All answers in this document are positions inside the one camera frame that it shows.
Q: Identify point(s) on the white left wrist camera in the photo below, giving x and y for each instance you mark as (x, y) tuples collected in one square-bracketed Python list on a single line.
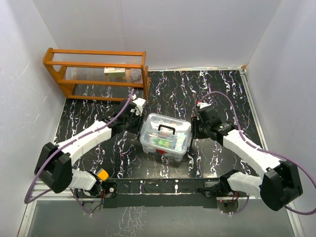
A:
[(138, 106)]

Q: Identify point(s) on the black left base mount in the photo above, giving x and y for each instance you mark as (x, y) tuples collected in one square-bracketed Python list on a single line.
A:
[(106, 189)]

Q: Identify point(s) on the small clear round jar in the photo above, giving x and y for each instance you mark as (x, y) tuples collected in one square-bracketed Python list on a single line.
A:
[(135, 75)]

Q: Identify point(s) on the aluminium frame rail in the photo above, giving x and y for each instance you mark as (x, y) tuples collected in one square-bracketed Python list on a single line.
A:
[(154, 208)]

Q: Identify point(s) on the orange wooden shelf rack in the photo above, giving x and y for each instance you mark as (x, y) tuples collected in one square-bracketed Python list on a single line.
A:
[(71, 69)]

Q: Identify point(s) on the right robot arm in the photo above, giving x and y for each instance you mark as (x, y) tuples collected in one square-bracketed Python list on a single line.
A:
[(277, 182)]

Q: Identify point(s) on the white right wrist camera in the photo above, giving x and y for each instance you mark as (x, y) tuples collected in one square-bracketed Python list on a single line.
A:
[(201, 105)]

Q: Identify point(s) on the green white medicine box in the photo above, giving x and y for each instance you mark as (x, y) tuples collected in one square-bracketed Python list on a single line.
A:
[(114, 72)]

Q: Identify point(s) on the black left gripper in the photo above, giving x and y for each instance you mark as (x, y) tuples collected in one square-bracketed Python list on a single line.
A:
[(137, 130)]

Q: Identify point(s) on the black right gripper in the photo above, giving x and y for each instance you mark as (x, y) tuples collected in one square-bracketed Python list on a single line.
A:
[(193, 128)]

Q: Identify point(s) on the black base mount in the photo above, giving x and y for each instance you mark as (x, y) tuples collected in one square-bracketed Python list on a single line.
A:
[(106, 189), (217, 189)]

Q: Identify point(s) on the small green box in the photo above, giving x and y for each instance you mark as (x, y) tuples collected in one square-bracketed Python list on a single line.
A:
[(162, 142)]

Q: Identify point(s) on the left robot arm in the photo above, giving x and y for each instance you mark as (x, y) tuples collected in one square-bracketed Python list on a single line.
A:
[(55, 164)]

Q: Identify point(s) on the clear first aid box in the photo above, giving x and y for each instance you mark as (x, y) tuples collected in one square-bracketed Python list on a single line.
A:
[(164, 150)]

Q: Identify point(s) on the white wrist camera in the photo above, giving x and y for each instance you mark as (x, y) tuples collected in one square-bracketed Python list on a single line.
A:
[(138, 106), (201, 105)]

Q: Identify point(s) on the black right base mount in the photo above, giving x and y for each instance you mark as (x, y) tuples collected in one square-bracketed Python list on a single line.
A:
[(217, 189)]

